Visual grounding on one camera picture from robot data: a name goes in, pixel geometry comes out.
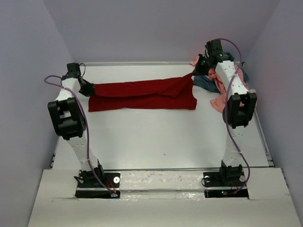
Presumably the red t shirt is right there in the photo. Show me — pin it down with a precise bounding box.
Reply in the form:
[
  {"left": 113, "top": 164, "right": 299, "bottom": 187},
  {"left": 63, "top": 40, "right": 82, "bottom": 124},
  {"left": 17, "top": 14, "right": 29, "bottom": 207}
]
[{"left": 89, "top": 73, "right": 197, "bottom": 112}]

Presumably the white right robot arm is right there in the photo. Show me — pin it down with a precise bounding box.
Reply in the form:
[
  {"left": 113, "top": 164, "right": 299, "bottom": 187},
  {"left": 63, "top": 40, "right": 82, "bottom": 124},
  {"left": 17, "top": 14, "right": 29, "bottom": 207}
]
[{"left": 193, "top": 39, "right": 257, "bottom": 187}]

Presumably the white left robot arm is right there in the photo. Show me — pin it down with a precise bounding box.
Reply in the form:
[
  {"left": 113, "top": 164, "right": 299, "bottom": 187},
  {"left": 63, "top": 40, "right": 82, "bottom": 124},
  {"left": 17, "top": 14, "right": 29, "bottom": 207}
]
[{"left": 45, "top": 62, "right": 105, "bottom": 188}]

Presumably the teal blue t shirt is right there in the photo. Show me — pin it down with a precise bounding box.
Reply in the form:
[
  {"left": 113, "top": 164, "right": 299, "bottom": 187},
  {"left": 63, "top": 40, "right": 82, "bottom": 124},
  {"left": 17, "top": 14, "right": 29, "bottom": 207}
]
[{"left": 193, "top": 67, "right": 249, "bottom": 93}]

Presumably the pink t shirt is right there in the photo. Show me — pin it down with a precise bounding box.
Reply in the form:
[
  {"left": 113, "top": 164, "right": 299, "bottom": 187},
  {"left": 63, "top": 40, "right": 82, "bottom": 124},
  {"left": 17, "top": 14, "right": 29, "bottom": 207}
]
[{"left": 189, "top": 56, "right": 255, "bottom": 114}]

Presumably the aluminium back table rail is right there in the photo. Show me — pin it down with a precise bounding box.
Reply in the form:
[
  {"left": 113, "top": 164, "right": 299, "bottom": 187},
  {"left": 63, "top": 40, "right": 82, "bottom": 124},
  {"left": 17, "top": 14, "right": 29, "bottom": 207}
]
[{"left": 84, "top": 61, "right": 192, "bottom": 67}]

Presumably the aluminium table rail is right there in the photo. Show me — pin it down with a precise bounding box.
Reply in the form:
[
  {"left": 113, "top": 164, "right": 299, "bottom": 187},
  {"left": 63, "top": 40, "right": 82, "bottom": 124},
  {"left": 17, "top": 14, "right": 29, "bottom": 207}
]
[
  {"left": 105, "top": 167, "right": 219, "bottom": 172},
  {"left": 254, "top": 110, "right": 275, "bottom": 167},
  {"left": 84, "top": 61, "right": 192, "bottom": 67}
]

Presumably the aluminium front table rail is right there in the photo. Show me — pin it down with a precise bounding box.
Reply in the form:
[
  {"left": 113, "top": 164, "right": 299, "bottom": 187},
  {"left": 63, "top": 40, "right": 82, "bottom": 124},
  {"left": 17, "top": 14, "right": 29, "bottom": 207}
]
[{"left": 105, "top": 167, "right": 219, "bottom": 172}]

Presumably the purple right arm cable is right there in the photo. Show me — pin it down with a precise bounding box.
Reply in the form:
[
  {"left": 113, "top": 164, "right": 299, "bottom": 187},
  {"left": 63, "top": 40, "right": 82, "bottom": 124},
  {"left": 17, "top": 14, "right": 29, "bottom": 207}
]
[{"left": 213, "top": 38, "right": 251, "bottom": 195}]

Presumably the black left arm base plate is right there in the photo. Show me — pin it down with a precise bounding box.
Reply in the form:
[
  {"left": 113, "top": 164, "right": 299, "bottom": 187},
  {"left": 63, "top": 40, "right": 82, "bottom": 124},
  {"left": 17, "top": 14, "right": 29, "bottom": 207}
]
[{"left": 74, "top": 171, "right": 121, "bottom": 199}]

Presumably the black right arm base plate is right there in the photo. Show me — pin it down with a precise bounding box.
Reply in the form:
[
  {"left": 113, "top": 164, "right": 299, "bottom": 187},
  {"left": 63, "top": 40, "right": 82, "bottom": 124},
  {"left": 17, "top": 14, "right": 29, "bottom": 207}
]
[{"left": 201, "top": 171, "right": 249, "bottom": 199}]

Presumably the aluminium right table rail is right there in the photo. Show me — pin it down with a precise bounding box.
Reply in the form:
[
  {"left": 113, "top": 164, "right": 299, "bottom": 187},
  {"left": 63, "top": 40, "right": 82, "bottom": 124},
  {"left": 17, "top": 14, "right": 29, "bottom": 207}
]
[{"left": 254, "top": 110, "right": 275, "bottom": 167}]

